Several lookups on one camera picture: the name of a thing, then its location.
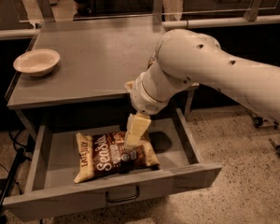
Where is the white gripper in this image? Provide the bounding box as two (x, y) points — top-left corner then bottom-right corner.
(124, 73), (168, 149)

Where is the brown chip bag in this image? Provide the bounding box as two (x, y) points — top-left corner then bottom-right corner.
(74, 132), (160, 184)

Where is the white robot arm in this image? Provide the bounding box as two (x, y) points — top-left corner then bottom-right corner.
(125, 29), (280, 127)

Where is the grey counter cabinet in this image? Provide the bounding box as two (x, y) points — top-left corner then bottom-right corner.
(7, 16), (166, 134)

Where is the grey open drawer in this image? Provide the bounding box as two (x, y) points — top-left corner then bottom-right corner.
(4, 108), (222, 221)

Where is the white bowl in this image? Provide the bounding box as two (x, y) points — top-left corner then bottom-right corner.
(13, 49), (60, 77)

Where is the black stand leg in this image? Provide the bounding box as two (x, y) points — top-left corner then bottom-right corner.
(0, 147), (24, 216)

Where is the black drawer handle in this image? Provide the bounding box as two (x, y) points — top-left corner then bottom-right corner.
(105, 186), (140, 203)

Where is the black floor cable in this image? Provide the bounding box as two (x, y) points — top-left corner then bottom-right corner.
(0, 129), (29, 196)

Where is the grey rail with glass panel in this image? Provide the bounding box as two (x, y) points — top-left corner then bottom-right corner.
(0, 0), (280, 40)

